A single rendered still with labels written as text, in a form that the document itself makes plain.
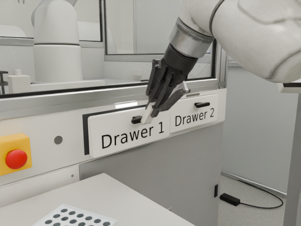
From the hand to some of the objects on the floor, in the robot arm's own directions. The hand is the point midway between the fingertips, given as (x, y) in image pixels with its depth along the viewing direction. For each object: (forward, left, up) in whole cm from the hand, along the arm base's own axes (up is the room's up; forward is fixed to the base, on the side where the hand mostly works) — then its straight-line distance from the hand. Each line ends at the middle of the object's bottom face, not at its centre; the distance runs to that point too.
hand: (150, 113), depth 71 cm
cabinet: (+50, +28, -94) cm, 109 cm away
